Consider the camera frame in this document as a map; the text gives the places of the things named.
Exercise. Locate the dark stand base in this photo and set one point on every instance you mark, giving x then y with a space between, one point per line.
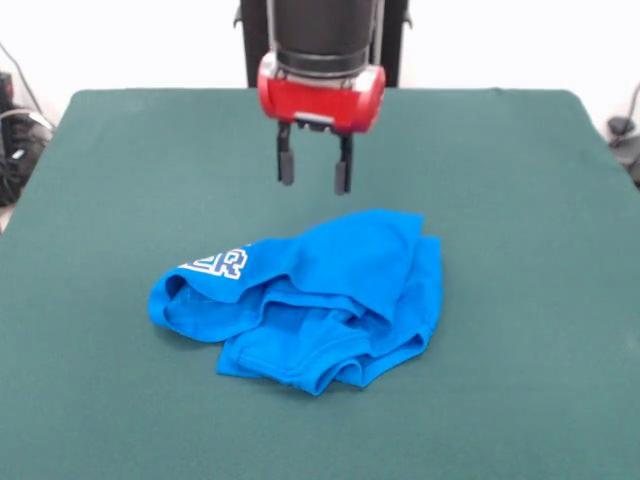
17 150
620 125

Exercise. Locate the dark green table cloth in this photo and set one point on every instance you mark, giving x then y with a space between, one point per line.
100 225

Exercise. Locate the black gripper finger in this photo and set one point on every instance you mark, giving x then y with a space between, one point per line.
344 175
286 167

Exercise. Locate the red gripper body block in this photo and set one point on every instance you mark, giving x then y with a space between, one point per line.
320 102

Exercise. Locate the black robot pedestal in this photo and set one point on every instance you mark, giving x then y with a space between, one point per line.
250 45

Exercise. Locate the blue printed t-shirt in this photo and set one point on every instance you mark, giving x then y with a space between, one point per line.
350 260

